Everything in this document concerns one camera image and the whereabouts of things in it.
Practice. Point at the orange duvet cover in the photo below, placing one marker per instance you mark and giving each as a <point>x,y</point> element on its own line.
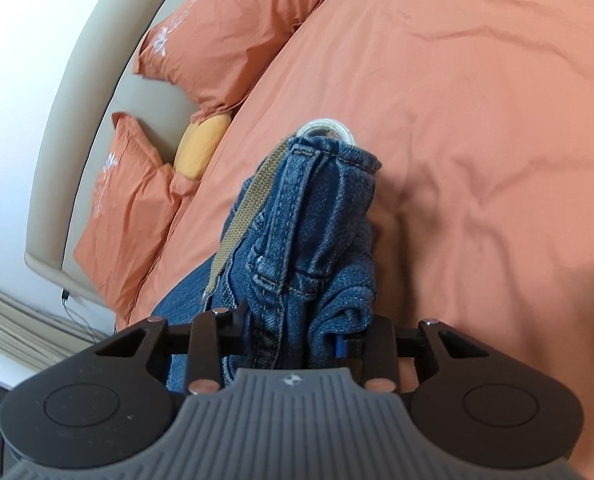
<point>477,135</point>

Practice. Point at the beige upholstered headboard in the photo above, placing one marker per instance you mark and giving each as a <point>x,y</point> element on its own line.
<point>77,135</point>

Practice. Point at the yellow cushion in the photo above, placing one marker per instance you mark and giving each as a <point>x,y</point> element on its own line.
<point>199,145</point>

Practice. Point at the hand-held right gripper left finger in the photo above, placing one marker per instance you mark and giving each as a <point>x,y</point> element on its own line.
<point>204,345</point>

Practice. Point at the orange pillow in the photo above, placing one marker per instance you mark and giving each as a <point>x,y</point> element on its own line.
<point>237,25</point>
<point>127,220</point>

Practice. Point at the blue denim pants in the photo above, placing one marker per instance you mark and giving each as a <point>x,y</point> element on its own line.
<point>317,220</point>

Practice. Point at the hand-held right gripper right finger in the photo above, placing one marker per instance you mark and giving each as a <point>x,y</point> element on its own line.
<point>377,350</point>

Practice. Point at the beige ribbed nightstand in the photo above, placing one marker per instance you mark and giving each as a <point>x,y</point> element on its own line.
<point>22,330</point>

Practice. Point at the khaki webbing belt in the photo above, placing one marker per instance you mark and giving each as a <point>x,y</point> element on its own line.
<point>249,200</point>

